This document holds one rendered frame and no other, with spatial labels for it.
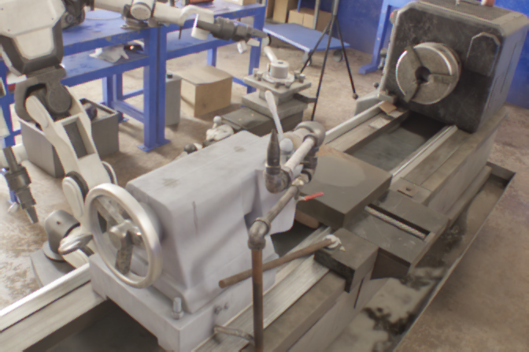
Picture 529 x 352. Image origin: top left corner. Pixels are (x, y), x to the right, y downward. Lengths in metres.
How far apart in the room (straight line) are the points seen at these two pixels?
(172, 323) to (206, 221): 0.22
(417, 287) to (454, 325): 0.57
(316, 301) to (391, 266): 0.27
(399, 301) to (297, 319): 0.82
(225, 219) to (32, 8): 1.19
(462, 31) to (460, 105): 0.33
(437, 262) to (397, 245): 0.80
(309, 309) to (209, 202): 0.40
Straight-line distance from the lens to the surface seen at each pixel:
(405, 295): 2.05
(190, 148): 1.26
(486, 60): 2.27
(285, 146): 1.21
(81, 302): 1.27
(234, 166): 1.13
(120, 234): 1.01
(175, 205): 1.00
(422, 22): 2.39
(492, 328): 2.70
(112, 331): 1.34
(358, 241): 1.45
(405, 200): 1.69
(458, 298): 2.78
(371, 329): 1.88
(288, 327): 1.23
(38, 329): 1.23
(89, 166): 2.00
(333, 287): 1.35
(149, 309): 1.11
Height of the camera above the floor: 1.74
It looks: 30 degrees down
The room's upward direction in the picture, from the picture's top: 7 degrees clockwise
